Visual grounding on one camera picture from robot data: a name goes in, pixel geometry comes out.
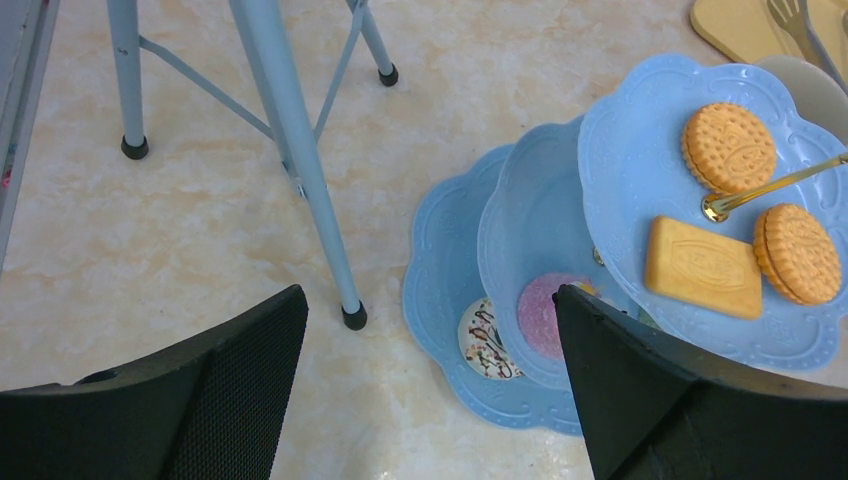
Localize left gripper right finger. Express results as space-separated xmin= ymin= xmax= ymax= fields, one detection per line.
xmin=553 ymin=285 xmax=847 ymax=479

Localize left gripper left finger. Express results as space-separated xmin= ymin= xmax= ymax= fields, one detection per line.
xmin=1 ymin=285 xmax=308 ymax=479

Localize square orange biscuit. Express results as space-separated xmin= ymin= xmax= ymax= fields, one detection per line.
xmin=644 ymin=215 xmax=764 ymax=320

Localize white sprinkled donut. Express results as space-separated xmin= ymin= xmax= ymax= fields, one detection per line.
xmin=458 ymin=297 xmax=524 ymax=381

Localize orange round biscuit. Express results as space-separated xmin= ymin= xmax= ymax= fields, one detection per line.
xmin=681 ymin=102 xmax=777 ymax=195
xmin=753 ymin=203 xmax=842 ymax=306

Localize beige ceramic mug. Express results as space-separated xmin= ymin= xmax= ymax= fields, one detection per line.
xmin=755 ymin=55 xmax=847 ymax=144

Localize metal serving tongs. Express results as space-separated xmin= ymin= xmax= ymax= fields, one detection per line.
xmin=766 ymin=0 xmax=847 ymax=93

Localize blue three-tier cake stand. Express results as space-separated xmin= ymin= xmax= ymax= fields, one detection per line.
xmin=403 ymin=54 xmax=847 ymax=436

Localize blue tripod stand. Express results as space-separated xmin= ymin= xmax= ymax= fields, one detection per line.
xmin=107 ymin=0 xmax=399 ymax=331

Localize yellow serving tray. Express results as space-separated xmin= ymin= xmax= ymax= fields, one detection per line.
xmin=689 ymin=0 xmax=847 ymax=79

